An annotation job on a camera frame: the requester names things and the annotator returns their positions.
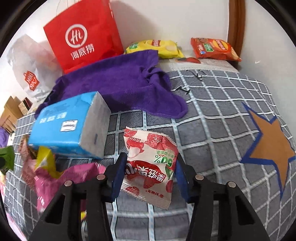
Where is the red white jelly packet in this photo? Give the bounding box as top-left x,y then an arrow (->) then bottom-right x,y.
121,127 -> 179,210

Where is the yellow snack packet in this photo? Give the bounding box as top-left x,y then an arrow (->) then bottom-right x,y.
35,146 -> 63,179

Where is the magenta snack bag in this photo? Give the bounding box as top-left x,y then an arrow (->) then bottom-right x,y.
35,162 -> 106,212

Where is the pale pink milk snack packet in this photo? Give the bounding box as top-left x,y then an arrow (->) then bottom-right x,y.
18,135 -> 37,191

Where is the green snack packet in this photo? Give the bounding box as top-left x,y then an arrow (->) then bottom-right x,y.
0,146 -> 15,175

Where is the blue tissue pack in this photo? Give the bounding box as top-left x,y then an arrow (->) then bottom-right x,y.
28,91 -> 111,159

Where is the grey checked tablecloth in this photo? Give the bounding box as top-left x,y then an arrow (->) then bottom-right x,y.
3,70 -> 295,240

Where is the yellow chips bag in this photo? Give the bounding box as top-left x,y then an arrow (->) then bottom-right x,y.
125,40 -> 185,59

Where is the orange chips bag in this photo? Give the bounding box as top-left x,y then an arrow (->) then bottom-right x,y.
191,38 -> 241,62

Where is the white Miniso plastic bag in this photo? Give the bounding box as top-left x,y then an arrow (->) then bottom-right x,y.
7,35 -> 63,102

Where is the red Haidilao paper bag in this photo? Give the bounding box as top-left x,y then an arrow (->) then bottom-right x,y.
44,0 -> 124,73

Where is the brown wooden door frame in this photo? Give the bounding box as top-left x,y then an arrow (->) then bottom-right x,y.
227,0 -> 246,56

